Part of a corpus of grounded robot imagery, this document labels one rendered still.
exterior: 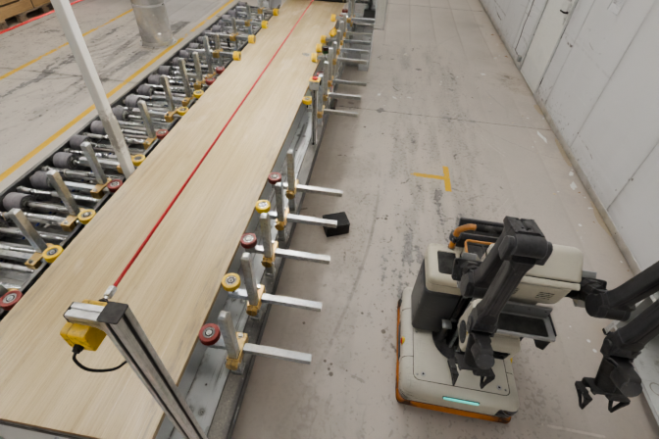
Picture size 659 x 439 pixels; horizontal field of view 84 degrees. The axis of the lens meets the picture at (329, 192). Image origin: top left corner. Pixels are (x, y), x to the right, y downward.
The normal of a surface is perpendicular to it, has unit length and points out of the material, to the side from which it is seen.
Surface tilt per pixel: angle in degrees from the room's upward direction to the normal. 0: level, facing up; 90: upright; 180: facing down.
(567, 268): 42
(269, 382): 0
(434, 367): 0
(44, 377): 0
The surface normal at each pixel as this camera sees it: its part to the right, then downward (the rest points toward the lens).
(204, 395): 0.04, -0.74
